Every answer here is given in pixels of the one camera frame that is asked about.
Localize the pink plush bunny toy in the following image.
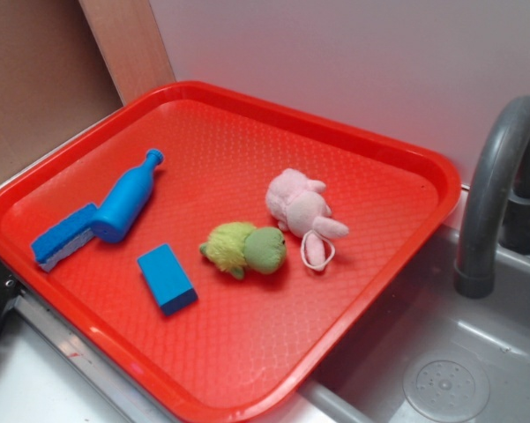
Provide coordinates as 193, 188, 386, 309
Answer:
265, 168, 349, 272

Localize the blue and white sponge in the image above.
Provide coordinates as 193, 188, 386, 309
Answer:
31, 204, 97, 272

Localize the wooden vertical board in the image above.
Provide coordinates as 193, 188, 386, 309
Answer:
79, 0, 175, 104

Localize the green plush turtle toy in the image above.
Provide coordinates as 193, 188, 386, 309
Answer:
199, 222, 287, 280

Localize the grey toy sink basin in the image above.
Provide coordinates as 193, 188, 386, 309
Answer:
300, 227, 530, 422

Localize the grey curved faucet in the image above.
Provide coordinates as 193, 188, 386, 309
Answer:
454, 96, 530, 299

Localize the blue rectangular block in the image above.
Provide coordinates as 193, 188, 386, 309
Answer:
137, 244, 198, 316

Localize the red plastic tray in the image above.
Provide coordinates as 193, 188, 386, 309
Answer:
0, 82, 460, 422

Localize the brown cardboard panel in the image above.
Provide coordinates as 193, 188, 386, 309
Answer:
0, 1, 122, 184

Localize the blue plastic bottle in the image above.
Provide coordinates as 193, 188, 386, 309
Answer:
90, 149, 164, 243

